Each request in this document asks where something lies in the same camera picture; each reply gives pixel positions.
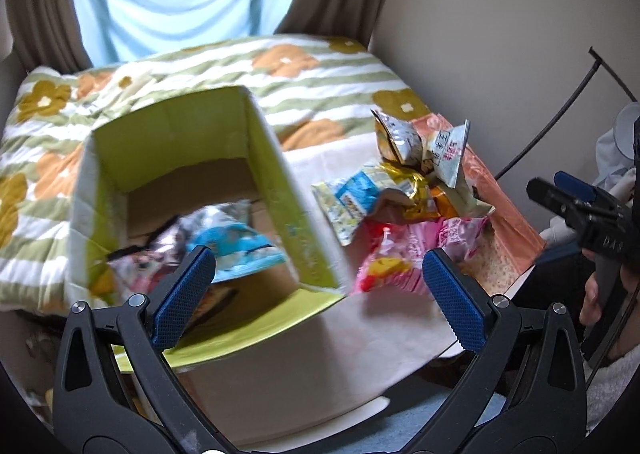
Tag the light blue hanging sheet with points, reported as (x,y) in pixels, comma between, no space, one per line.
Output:
(180,3)

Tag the light blue garment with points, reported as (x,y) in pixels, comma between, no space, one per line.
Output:
(617,143)

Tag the floral striped quilt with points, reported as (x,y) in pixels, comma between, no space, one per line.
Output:
(165,73)

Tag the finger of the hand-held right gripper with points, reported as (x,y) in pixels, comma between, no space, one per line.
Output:
(555,201)
(575,185)

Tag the person's right hand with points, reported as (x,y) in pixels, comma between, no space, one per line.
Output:
(590,304)

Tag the person's right forearm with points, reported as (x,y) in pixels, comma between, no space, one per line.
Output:
(615,384)

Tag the gold snack packet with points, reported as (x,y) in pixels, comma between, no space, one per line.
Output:
(412,191)

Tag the green cardboard box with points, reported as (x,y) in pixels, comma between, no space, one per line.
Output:
(280,194)

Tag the blue and cream snack packet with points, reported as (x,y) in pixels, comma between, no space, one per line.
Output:
(350,199)

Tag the pink snack packet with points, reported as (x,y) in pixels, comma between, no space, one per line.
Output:
(400,259)

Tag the silver snack packet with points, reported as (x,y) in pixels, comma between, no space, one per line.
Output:
(200,221)

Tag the dark colourful snack packet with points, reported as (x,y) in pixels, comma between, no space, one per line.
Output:
(137,266)

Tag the white and red snack packet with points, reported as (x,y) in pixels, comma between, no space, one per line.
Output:
(452,153)

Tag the small orange snack packet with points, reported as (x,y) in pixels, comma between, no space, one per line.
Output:
(445,206)

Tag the grey and yellow snack packet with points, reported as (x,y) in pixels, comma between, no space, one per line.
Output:
(400,138)

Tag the light blue snack packet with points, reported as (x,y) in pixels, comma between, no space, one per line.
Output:
(235,244)

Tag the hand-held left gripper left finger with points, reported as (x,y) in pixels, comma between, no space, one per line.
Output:
(182,296)

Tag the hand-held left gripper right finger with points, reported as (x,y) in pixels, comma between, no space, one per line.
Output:
(455,301)

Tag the thin black rod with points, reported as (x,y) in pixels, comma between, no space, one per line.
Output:
(560,118)

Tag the white cloth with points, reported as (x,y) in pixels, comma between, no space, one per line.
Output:
(557,233)

